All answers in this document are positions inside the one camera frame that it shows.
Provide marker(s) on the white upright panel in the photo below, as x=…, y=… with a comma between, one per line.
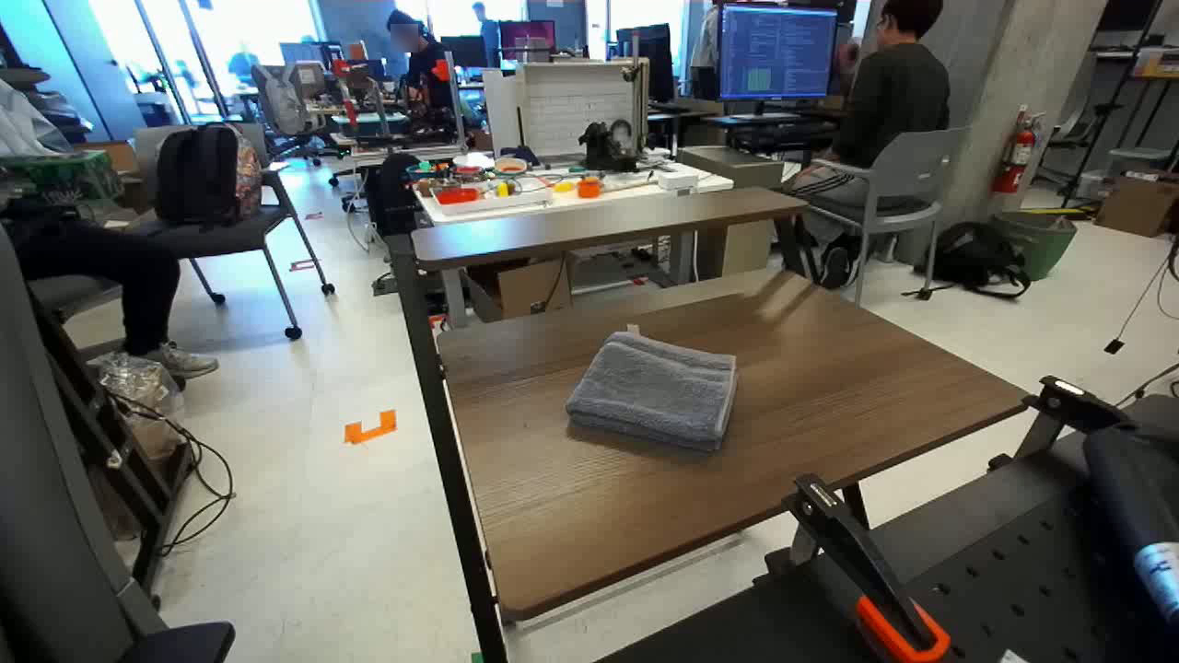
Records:
x=575, y=105

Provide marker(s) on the black tape dispenser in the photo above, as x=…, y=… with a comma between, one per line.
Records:
x=609, y=147

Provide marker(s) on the black backpack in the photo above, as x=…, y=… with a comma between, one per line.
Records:
x=203, y=169

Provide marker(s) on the grey concrete column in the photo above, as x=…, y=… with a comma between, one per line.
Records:
x=1017, y=61

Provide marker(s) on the white board with items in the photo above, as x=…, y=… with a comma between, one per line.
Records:
x=639, y=189

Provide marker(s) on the seated person dark sweater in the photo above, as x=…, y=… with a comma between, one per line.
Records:
x=893, y=97

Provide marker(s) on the standing person black shirt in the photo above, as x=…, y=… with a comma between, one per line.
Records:
x=429, y=66

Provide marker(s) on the small monitor pink screen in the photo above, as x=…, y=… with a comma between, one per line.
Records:
x=529, y=39

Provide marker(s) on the brown cardboard box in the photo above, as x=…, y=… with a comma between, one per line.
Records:
x=1141, y=202

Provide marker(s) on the computer monitor blue screen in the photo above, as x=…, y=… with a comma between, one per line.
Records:
x=776, y=51

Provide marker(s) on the thin black tripod leg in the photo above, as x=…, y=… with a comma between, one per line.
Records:
x=1137, y=308

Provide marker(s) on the small orange cup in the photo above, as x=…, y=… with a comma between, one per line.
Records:
x=589, y=189

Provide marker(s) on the seated person black trousers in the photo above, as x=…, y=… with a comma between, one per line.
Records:
x=112, y=264

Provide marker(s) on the red fire extinguisher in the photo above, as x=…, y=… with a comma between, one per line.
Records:
x=1014, y=153

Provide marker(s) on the orange floor tape marker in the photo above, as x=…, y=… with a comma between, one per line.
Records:
x=371, y=427

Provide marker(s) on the grey office chair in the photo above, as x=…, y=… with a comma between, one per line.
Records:
x=903, y=186

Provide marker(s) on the flat orange object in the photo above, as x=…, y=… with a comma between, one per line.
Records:
x=462, y=194

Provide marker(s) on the black bag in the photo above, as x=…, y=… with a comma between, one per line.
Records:
x=979, y=254

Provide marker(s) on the grey towel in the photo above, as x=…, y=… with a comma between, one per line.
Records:
x=648, y=388

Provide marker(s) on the black shelving rack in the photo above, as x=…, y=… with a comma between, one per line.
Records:
x=1137, y=75

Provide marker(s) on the cardboard box with black print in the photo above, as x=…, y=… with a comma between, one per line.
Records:
x=522, y=290

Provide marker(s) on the long wooden table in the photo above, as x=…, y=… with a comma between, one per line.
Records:
x=589, y=226

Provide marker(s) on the dark grey chair back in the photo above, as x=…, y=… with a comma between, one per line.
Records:
x=48, y=529

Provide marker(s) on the black chair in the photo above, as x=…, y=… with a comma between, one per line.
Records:
x=244, y=234

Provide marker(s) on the green basket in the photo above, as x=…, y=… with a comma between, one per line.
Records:
x=1043, y=244

